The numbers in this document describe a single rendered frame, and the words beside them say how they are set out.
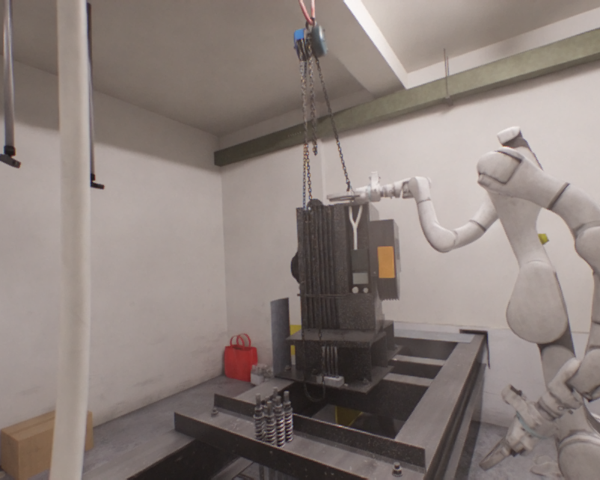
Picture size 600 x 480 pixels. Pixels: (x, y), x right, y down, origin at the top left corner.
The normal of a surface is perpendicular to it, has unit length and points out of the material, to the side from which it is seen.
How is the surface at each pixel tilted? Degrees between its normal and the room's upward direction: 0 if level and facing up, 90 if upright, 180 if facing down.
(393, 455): 83
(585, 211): 89
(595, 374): 98
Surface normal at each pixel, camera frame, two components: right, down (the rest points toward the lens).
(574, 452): -0.68, -0.09
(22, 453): 0.86, -0.06
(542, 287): -0.53, 0.00
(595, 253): -0.65, 0.17
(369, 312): -0.30, -0.01
